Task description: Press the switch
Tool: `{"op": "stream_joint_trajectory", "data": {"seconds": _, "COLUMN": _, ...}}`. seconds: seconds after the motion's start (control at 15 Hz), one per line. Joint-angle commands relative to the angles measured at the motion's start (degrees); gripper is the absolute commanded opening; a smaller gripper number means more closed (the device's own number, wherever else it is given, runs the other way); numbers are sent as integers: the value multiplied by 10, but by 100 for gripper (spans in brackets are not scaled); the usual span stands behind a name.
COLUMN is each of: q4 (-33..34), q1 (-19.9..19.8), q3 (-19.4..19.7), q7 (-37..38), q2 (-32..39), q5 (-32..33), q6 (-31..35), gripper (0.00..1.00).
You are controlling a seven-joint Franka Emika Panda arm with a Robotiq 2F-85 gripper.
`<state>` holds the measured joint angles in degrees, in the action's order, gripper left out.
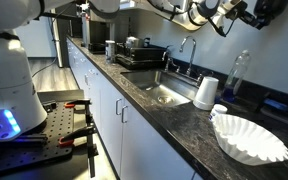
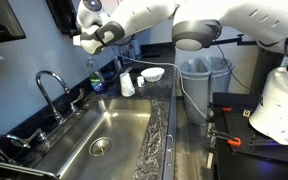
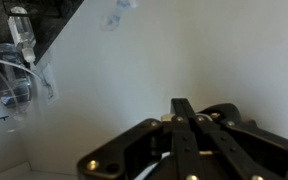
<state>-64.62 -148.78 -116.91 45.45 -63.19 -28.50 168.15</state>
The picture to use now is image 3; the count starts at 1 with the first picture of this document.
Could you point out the white wall outlet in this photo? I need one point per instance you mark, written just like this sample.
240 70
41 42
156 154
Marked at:
49 85

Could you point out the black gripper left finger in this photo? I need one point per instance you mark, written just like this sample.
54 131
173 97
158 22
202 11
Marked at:
144 140

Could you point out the clear sanitizer pump bottle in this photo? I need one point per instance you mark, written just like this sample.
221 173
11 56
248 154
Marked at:
21 30

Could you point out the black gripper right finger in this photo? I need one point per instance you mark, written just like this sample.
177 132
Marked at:
250 143

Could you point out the clear container with red label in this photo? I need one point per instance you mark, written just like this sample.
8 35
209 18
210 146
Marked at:
7 83

